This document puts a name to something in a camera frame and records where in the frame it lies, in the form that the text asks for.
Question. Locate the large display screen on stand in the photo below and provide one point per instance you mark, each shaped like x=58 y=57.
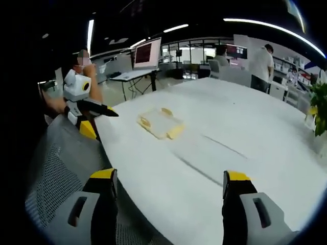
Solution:
x=146 y=53

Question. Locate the white folding table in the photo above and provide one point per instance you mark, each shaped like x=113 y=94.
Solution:
x=132 y=74

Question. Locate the green potted plant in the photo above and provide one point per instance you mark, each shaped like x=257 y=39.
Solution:
x=320 y=107

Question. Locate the white low cabinet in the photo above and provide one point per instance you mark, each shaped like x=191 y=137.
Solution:
x=278 y=91

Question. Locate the wall monitor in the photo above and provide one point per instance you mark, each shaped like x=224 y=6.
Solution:
x=237 y=51

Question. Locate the ceiling light strip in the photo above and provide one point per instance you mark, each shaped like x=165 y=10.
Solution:
x=138 y=43
x=276 y=29
x=90 y=34
x=175 y=28

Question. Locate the grey mesh chair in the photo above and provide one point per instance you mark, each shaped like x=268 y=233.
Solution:
x=64 y=158

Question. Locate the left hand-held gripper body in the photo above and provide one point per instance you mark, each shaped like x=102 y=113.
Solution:
x=74 y=89

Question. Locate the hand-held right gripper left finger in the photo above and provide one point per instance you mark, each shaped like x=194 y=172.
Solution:
x=102 y=204

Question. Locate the grey office chair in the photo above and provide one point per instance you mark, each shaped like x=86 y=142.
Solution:
x=214 y=69

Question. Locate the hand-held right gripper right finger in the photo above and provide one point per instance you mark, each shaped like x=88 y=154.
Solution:
x=237 y=204

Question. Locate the storage shelf with boxes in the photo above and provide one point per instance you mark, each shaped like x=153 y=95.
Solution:
x=293 y=69

